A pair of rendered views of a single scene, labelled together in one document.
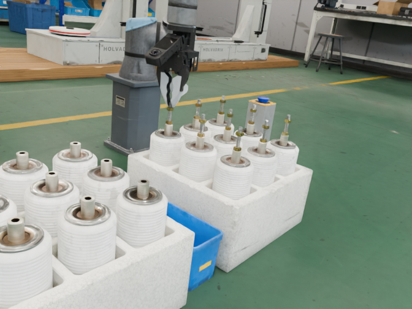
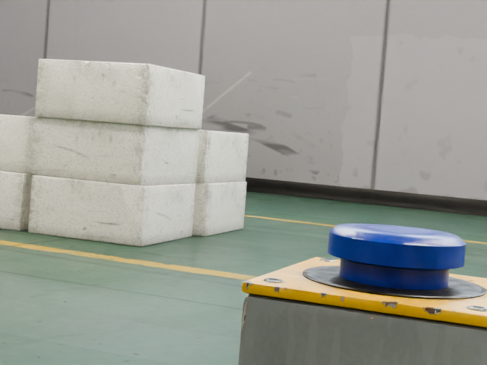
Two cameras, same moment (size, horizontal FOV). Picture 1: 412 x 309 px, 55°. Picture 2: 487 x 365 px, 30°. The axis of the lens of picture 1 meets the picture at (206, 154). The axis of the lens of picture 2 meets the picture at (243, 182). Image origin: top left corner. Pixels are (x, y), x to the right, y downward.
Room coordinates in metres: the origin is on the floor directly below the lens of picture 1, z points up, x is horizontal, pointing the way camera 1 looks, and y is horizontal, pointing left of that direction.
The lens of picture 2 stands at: (1.47, 0.07, 0.35)
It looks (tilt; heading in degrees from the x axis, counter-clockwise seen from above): 3 degrees down; 253
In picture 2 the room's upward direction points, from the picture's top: 4 degrees clockwise
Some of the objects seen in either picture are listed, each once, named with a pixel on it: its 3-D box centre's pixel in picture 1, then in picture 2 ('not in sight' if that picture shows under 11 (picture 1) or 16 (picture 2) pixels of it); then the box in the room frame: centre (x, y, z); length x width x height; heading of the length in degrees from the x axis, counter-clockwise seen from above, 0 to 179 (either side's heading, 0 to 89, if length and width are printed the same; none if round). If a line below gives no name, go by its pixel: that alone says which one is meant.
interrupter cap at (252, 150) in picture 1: (260, 152); not in sight; (1.00, -0.15, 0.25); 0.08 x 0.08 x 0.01
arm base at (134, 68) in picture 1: (138, 64); not in sight; (1.58, 0.31, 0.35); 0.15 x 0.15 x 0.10
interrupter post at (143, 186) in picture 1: (143, 189); not in sight; (0.67, 0.11, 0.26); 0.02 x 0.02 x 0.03
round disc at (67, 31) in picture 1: (70, 30); not in sight; (3.14, 1.16, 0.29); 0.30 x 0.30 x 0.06
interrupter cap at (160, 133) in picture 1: (168, 133); not in sight; (1.05, 0.11, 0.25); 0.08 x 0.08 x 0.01
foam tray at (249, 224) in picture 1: (219, 190); not in sight; (1.08, -0.05, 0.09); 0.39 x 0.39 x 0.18; 52
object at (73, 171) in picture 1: (75, 192); not in sight; (0.82, 0.29, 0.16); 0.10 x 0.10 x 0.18
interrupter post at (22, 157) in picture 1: (22, 160); not in sight; (0.73, 0.37, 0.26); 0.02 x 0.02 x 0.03
